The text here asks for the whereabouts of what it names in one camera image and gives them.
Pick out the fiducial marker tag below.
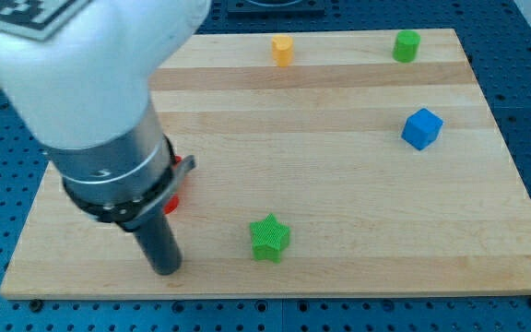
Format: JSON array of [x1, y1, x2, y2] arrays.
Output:
[[0, 0, 90, 41]]

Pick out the red block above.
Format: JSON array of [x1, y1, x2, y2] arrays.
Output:
[[163, 155, 183, 215]]

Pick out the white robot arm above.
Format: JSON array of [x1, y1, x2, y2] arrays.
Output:
[[0, 0, 211, 223]]

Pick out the green star block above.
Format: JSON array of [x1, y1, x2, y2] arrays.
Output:
[[249, 213, 290, 264]]

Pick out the wooden board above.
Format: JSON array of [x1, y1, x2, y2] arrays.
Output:
[[0, 29, 531, 300]]

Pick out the blue cube block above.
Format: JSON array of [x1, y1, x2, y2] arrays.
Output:
[[401, 108, 444, 150]]

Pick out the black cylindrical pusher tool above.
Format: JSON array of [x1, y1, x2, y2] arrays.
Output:
[[132, 206, 182, 275]]

